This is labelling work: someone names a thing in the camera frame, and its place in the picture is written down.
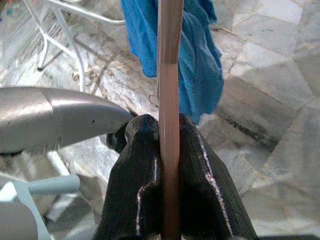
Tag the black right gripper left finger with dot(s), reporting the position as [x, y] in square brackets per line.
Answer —
[135, 187]

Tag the grey folding table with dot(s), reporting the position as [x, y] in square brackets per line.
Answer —
[75, 11]

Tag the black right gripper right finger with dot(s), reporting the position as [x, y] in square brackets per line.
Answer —
[207, 195]

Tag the blue cloth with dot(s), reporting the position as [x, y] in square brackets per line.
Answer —
[200, 62]

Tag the pink plastic clothes hanger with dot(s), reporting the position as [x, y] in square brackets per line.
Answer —
[170, 87]

